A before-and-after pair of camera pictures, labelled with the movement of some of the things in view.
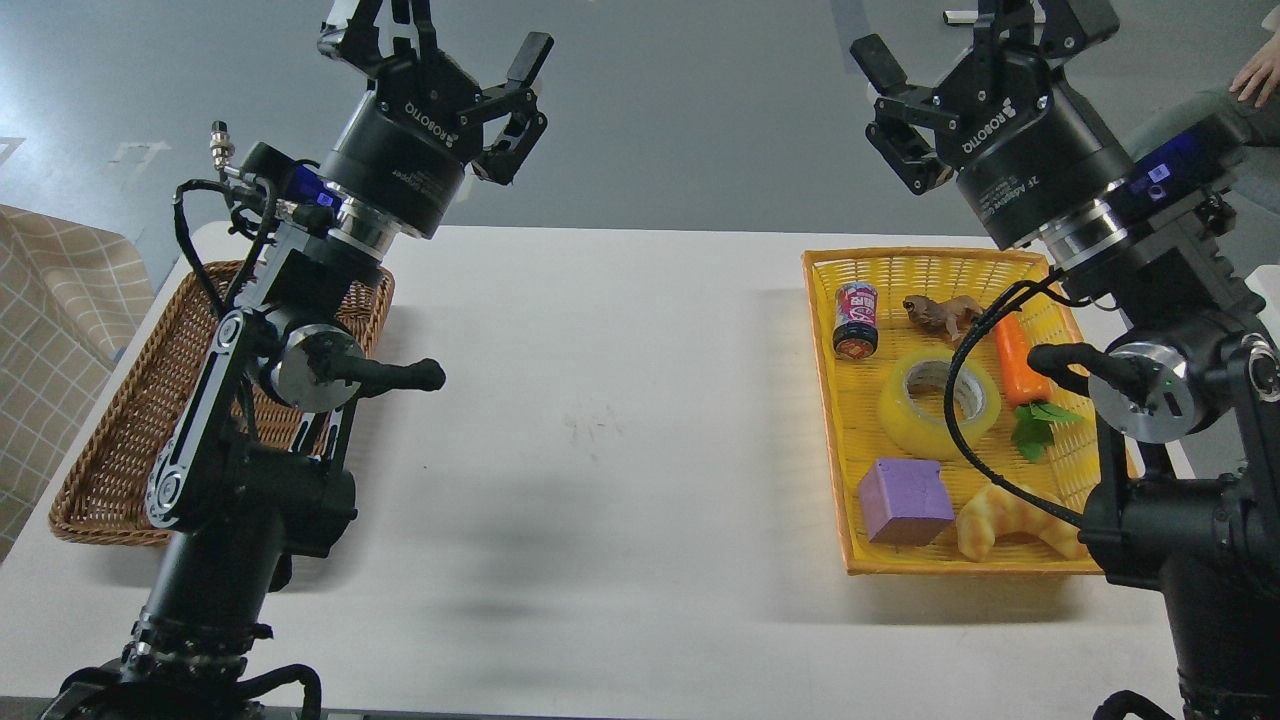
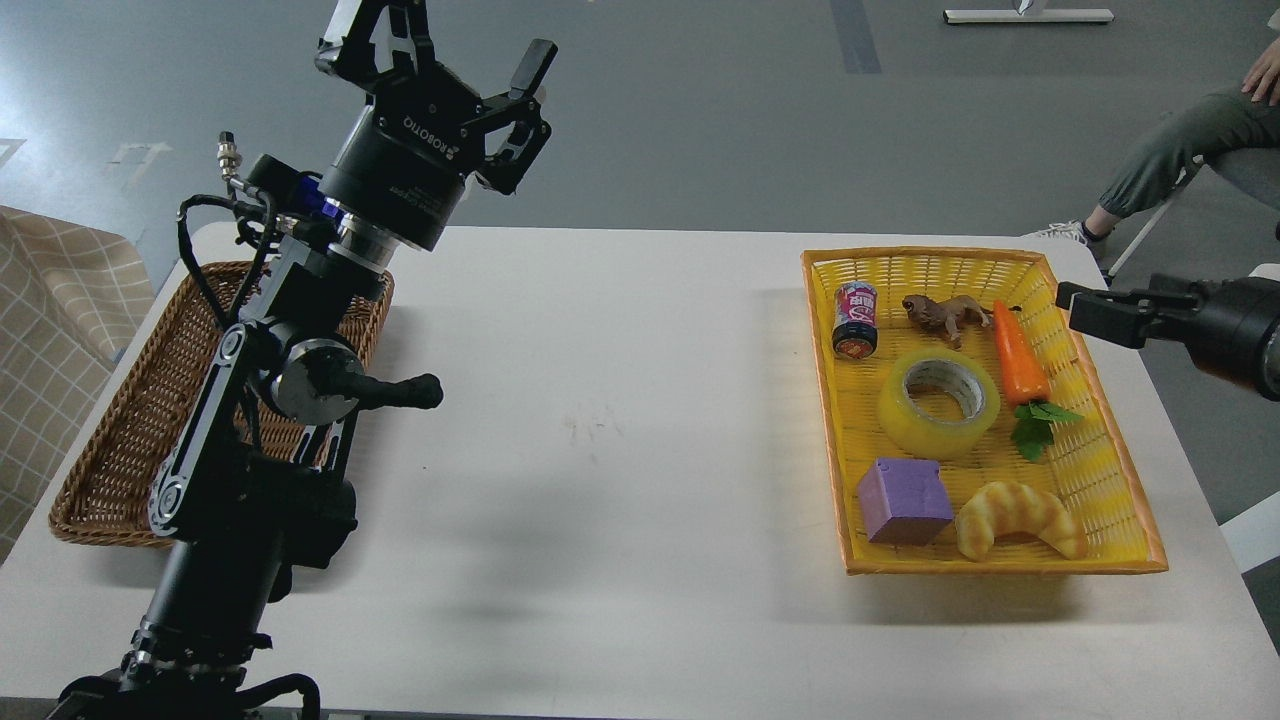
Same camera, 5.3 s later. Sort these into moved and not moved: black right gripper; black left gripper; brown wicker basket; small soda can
Moved: black right gripper
Not moved: brown wicker basket; small soda can; black left gripper
